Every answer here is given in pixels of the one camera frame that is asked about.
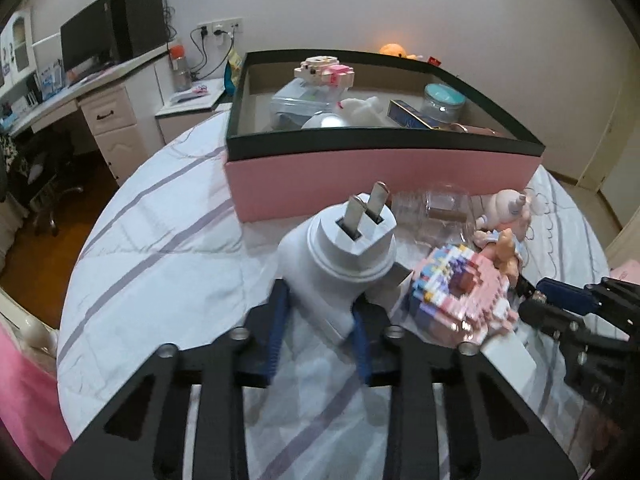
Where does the white square charger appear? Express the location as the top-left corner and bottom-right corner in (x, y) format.
(482, 333), (537, 396)

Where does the pig doll blue dress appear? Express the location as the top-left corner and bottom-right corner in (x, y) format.
(472, 187), (539, 281)

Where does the rose gold metal jar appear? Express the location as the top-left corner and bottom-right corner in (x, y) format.
(439, 122), (502, 136)

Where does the white plug adapter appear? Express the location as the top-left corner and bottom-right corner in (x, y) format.
(277, 181), (410, 346)

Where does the pink pillow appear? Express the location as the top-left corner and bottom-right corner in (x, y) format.
(1, 323), (73, 479)

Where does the pink brick block toy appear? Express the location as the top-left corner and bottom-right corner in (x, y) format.
(407, 244), (518, 347)

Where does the white striped round bedspread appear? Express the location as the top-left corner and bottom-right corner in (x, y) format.
(56, 114), (595, 479)

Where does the clear glass jar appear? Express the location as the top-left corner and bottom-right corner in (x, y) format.
(390, 183), (474, 247)

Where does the teal lidded round container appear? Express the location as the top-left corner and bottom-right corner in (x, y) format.
(421, 82), (466, 126)

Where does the blue rectangular small box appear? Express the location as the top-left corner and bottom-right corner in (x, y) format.
(387, 100), (440, 130)

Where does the black office chair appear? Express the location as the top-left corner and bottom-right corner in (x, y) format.
(1, 131), (84, 236)

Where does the white desk with drawers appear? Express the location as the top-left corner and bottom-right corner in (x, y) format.
(9, 46), (174, 184)

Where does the black white low cabinet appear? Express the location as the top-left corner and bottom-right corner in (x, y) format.
(155, 78), (227, 144)

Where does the orange octopus plush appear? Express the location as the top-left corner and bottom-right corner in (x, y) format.
(378, 44), (423, 61)

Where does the pink black storage box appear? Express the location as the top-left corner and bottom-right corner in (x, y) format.
(224, 49), (544, 222)

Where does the orange lid bottle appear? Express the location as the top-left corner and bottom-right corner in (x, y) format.
(168, 44), (192, 92)

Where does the clear plastic case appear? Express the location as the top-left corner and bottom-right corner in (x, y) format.
(269, 79), (345, 130)

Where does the pink white brick figure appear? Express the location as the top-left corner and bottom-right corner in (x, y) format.
(294, 55), (355, 89)

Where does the yellow snack bag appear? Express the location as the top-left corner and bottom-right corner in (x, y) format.
(224, 49), (243, 96)

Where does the black computer monitor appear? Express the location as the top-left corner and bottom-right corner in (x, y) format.
(61, 0), (112, 72)

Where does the white glass-door cabinet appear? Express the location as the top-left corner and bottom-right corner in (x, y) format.
(1, 6), (37, 98)

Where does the black computer tower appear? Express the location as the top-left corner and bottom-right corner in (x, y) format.
(105, 0), (168, 63)

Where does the wall power strip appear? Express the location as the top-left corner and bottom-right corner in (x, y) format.
(196, 18), (243, 35)

